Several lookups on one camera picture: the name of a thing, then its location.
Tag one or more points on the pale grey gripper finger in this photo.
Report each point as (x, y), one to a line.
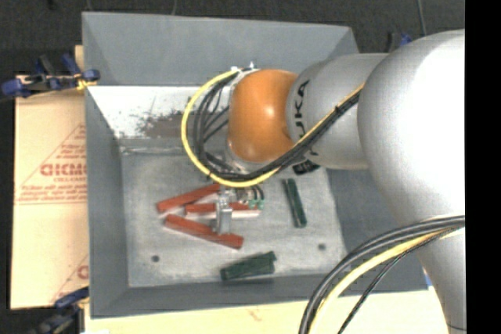
(228, 220)
(219, 219)

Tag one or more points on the red-brown flat block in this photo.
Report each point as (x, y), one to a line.
(195, 228)
(201, 208)
(184, 199)

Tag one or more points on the dark green flat block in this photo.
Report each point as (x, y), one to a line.
(248, 266)
(295, 203)

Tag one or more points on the grey metal bin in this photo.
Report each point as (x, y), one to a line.
(156, 51)

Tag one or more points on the brown cardboard board red print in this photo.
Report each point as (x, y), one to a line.
(47, 215)

